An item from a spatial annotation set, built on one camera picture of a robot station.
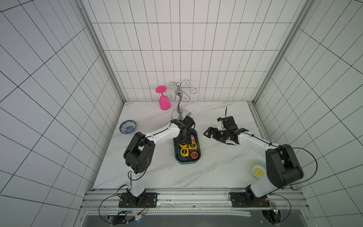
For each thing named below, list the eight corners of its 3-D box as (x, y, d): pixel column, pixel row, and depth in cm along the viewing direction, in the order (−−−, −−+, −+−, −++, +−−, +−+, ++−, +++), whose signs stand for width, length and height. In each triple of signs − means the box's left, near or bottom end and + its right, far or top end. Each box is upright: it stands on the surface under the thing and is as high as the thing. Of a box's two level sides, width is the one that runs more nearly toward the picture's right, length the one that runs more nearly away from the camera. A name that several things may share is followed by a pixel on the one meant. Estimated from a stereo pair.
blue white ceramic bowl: (119, 134, 100) (117, 131, 97) (123, 123, 107) (121, 119, 104) (135, 134, 100) (133, 131, 97) (137, 123, 107) (136, 119, 104)
